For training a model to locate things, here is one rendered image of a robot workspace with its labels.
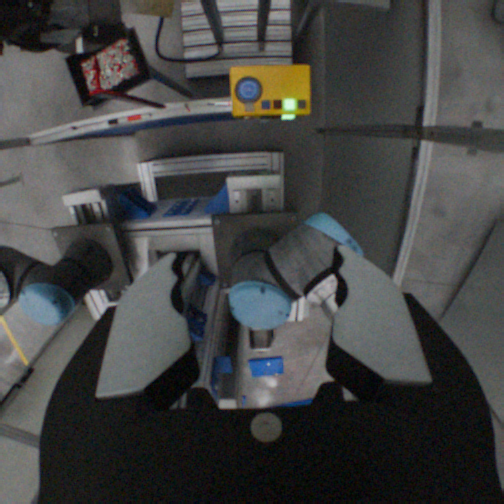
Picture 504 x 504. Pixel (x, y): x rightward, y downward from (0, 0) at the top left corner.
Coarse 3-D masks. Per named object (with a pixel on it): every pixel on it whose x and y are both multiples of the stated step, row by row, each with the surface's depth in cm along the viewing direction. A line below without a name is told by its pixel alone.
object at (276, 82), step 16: (240, 80) 41; (256, 80) 41; (272, 80) 41; (288, 80) 41; (304, 80) 41; (240, 96) 43; (272, 96) 43; (288, 96) 43; (304, 96) 43; (240, 112) 44; (256, 112) 44; (272, 112) 44; (288, 112) 44; (304, 112) 44
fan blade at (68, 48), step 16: (64, 0) 27; (80, 0) 27; (96, 0) 27; (112, 0) 27; (80, 16) 29; (96, 16) 29; (112, 16) 29; (112, 32) 30; (64, 48) 33; (96, 48) 32
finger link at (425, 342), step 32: (416, 320) 7; (448, 352) 5; (384, 384) 5; (448, 384) 5; (480, 384) 4; (416, 416) 4; (448, 416) 4; (480, 416) 4; (480, 448) 3; (480, 480) 3
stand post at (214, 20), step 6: (204, 0) 67; (210, 0) 66; (204, 6) 70; (210, 6) 71; (216, 6) 79; (204, 12) 75; (210, 12) 77; (216, 12) 80; (210, 18) 81; (216, 18) 81; (210, 24) 86; (216, 24) 87; (216, 30) 96; (222, 30) 102; (216, 36) 100; (222, 36) 102; (216, 42) 108
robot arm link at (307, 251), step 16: (304, 224) 42; (320, 224) 39; (336, 224) 38; (288, 240) 42; (304, 240) 40; (320, 240) 38; (336, 240) 37; (352, 240) 38; (272, 256) 42; (288, 256) 40; (304, 256) 39; (320, 256) 37; (288, 272) 40; (304, 272) 39; (320, 272) 37; (304, 288) 39; (320, 288) 36; (320, 304) 39
